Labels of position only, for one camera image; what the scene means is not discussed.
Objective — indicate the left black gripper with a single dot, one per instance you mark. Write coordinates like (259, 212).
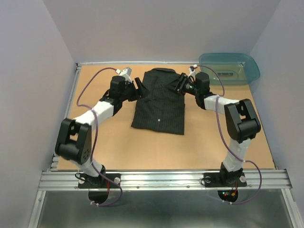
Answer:
(143, 91)

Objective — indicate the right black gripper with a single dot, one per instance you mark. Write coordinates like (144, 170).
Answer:
(183, 79)

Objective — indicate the black striped long sleeve shirt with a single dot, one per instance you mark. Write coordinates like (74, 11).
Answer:
(163, 110)

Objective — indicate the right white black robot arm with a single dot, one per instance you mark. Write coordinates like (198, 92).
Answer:
(242, 126)

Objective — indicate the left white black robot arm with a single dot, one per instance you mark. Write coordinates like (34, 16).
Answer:
(74, 142)

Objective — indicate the teal translucent plastic bin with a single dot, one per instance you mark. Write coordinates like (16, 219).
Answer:
(229, 68)

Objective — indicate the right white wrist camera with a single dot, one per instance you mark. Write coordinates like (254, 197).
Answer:
(192, 71)

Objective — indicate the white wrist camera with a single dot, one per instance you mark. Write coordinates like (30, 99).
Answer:
(192, 71)
(126, 73)

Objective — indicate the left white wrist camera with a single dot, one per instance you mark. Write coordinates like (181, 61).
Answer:
(126, 73)

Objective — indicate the aluminium left side rail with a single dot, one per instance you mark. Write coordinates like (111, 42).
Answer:
(55, 159)

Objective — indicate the aluminium front mounting rail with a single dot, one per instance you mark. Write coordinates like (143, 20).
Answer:
(157, 180)

